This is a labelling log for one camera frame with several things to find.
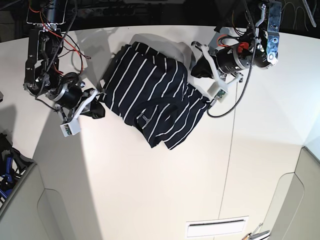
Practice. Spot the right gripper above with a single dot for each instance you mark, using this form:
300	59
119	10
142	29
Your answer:
71	101

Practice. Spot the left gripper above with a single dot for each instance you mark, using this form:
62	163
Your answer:
228	60

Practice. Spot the navy white striped T-shirt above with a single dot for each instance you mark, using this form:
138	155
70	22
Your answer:
151	93

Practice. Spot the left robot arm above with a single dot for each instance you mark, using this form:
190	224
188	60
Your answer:
255	46

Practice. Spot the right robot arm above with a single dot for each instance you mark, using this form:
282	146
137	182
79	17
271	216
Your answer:
43	76

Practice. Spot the blue clamps in bin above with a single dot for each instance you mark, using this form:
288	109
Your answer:
12	166

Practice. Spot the left beige partition panel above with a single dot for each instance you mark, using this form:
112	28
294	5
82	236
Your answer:
34	211

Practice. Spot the beige partition panel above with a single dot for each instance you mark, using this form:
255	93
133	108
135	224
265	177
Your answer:
294	212
34	211

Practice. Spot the white table grommet slot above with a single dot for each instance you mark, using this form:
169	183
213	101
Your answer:
213	228

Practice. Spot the right beige partition panel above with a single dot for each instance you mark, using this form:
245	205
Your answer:
294	212

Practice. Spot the tools at bottom edge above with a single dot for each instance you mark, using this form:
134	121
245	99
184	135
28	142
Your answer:
255	235

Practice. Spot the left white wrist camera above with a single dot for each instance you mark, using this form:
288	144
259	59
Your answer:
218	91

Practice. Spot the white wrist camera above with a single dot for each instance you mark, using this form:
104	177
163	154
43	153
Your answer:
70	128
218	91

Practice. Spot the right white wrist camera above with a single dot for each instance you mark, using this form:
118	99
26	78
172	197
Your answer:
70	128

